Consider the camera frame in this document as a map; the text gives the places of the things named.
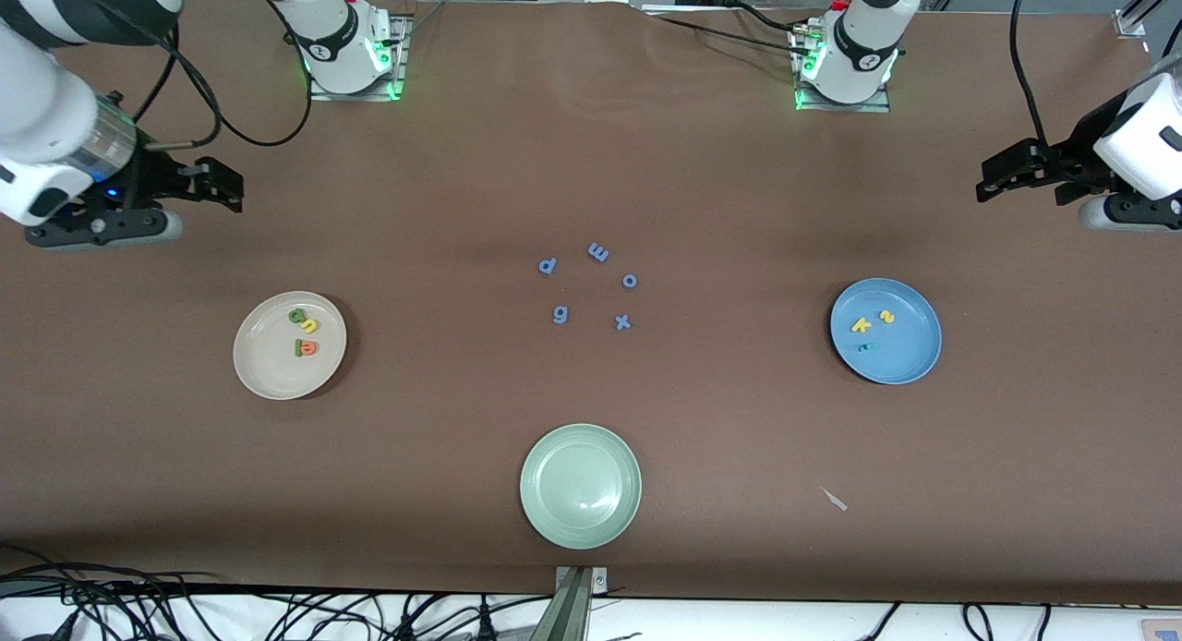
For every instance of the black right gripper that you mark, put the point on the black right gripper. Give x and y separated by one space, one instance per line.
152 176

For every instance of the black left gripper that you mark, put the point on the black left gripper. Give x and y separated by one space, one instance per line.
1074 158

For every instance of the yellow letter k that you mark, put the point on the yellow letter k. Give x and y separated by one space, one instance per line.
862 325

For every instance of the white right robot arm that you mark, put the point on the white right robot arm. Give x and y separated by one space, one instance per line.
37 114

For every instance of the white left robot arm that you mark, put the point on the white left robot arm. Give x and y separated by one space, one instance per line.
863 50

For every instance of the beige plate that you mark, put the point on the beige plate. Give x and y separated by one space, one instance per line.
263 368

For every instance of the blue plate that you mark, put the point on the blue plate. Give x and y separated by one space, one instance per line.
910 356

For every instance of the blue letter p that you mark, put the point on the blue letter p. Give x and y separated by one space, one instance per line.
548 266

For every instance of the white paper scrap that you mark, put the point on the white paper scrap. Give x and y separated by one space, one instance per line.
836 501

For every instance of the blue letter g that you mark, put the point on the blue letter g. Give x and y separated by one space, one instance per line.
560 315

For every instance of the brown table cover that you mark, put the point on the brown table cover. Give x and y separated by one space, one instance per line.
591 161

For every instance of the blue letter m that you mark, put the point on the blue letter m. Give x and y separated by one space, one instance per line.
598 251

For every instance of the tan box corner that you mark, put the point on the tan box corner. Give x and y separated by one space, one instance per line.
1163 630

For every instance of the pale green plate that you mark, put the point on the pale green plate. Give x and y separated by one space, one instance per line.
580 486

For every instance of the aluminium corner bracket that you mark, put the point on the aluminium corner bracket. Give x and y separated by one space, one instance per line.
1131 22

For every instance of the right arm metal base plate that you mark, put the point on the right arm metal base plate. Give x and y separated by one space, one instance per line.
355 96

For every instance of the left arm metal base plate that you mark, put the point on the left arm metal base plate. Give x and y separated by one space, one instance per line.
840 108

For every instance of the metal camera stand post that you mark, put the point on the metal camera stand post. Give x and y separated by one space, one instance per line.
574 604

